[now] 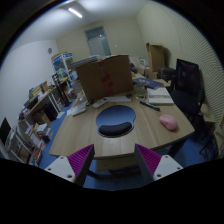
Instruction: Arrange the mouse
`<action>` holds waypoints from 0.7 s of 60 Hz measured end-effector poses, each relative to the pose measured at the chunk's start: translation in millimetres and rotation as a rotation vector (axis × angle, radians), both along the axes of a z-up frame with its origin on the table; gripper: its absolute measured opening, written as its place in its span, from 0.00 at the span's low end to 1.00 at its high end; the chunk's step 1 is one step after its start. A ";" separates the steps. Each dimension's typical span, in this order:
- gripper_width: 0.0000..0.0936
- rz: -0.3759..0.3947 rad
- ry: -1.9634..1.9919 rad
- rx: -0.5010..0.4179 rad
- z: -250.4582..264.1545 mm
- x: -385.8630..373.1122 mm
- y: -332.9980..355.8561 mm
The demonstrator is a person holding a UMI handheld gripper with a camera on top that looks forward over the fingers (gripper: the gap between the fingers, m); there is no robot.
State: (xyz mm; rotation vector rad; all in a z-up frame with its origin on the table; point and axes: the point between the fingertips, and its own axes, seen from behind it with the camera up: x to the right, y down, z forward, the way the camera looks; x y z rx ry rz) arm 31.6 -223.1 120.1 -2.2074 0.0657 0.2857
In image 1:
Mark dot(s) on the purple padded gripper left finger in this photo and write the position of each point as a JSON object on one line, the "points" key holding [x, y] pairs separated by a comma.
{"points": [[74, 167]]}

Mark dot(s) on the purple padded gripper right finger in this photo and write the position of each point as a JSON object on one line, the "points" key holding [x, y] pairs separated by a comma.
{"points": [[153, 166]]}

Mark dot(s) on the pink computer mouse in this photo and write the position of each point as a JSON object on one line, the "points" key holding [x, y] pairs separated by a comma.
{"points": [[168, 122]]}

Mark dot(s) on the dark blue mouse pad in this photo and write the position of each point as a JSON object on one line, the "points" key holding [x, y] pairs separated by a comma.
{"points": [[115, 121]]}

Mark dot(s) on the black pen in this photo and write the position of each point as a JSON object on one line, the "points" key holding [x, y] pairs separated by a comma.
{"points": [[150, 106]]}

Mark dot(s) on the white keyboard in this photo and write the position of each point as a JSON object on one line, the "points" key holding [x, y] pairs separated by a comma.
{"points": [[75, 109]]}

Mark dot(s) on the white book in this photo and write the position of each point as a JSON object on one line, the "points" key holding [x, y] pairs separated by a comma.
{"points": [[159, 96]]}

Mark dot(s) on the cluttered wooden shelf desk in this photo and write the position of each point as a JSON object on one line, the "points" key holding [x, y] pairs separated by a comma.
{"points": [[27, 140]]}

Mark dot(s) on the white remote control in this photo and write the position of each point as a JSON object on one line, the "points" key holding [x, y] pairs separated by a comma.
{"points": [[100, 103]]}

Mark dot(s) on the black monitor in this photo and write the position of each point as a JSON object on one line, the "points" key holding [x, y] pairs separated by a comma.
{"points": [[5, 129]]}

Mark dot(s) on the black office chair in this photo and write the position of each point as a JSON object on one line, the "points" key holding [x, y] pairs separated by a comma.
{"points": [[188, 93]]}

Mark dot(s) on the dark blue book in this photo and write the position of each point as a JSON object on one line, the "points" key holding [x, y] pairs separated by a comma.
{"points": [[148, 83]]}

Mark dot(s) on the colourful printed box stack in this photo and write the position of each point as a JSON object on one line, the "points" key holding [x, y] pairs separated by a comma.
{"points": [[61, 64]]}

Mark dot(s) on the large brown cardboard box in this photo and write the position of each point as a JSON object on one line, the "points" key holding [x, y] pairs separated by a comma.
{"points": [[107, 77]]}

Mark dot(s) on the tall open cardboard box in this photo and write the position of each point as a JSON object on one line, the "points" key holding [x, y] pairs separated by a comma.
{"points": [[155, 56]]}

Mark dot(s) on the grey door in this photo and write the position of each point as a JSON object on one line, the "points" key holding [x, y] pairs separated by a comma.
{"points": [[97, 41]]}

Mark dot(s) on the ceiling light strip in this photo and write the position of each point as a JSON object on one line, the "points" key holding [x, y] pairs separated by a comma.
{"points": [[75, 12]]}

